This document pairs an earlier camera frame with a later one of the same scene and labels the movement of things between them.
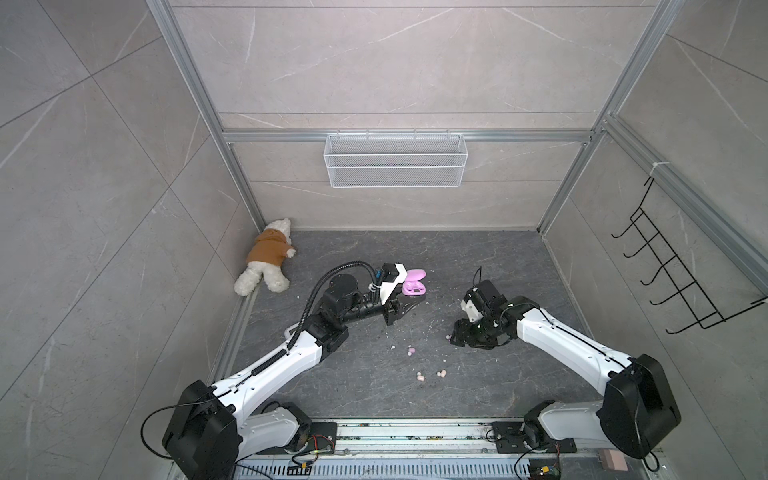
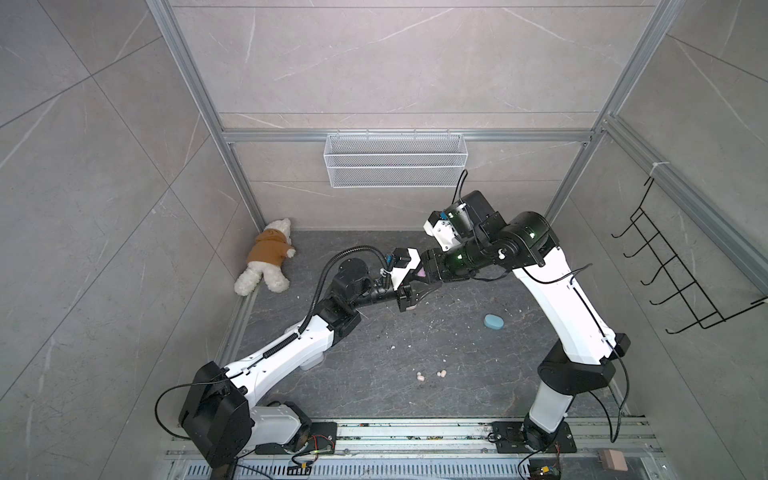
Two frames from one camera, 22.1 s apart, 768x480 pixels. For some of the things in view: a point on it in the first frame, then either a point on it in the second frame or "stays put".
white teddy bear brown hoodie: x=270 y=248 stays put
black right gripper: x=462 y=335 → x=434 y=266
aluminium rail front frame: x=435 y=450 stays put
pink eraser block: x=614 y=460 stays put
